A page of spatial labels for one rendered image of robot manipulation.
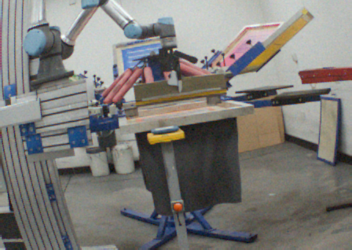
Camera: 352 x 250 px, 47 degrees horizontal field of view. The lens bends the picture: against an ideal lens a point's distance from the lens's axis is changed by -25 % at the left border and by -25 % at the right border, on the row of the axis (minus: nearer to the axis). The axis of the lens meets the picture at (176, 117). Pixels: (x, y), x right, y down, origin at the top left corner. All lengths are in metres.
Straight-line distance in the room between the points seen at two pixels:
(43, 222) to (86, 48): 4.95
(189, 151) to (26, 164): 0.82
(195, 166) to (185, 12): 4.87
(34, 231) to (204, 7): 5.43
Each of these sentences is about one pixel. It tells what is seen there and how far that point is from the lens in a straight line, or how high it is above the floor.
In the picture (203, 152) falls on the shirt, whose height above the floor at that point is 0.81.
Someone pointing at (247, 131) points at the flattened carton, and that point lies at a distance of 7.04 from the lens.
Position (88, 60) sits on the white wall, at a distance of 6.93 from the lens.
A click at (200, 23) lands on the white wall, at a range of 7.06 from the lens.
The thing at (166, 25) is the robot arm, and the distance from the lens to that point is 2.31.
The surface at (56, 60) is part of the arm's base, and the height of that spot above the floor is 1.32.
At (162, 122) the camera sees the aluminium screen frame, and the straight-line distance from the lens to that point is 2.20.
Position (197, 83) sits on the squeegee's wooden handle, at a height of 1.11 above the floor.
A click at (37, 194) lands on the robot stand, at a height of 0.73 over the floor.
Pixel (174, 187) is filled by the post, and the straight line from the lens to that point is 2.05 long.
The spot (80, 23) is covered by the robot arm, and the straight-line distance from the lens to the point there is 2.55.
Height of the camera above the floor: 1.17
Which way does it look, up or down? 5 degrees down
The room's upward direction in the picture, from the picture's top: 8 degrees counter-clockwise
